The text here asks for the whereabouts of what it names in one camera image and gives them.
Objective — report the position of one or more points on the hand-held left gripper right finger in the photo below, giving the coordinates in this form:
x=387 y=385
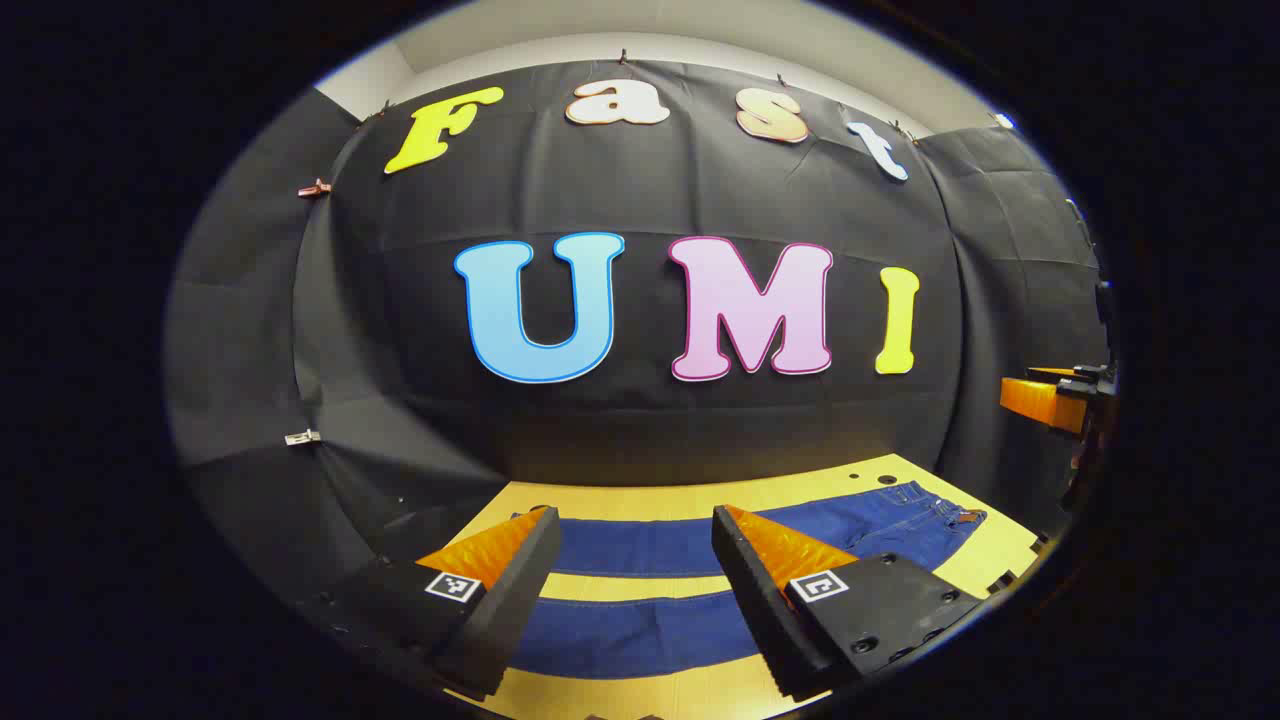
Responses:
x=750 y=590

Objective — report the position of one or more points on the black backdrop cloth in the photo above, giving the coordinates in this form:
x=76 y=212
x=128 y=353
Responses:
x=640 y=420

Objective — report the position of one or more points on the silver binder clip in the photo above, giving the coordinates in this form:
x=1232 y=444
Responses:
x=302 y=437

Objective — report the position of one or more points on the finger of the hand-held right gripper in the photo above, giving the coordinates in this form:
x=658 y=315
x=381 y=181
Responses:
x=1040 y=400

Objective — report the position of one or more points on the blue jeans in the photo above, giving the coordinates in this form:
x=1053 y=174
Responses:
x=640 y=545

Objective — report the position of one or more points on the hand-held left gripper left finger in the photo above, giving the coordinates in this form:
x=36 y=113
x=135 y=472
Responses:
x=520 y=585

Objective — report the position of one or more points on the copper cloth clip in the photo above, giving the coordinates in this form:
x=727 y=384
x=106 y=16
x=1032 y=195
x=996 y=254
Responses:
x=314 y=188

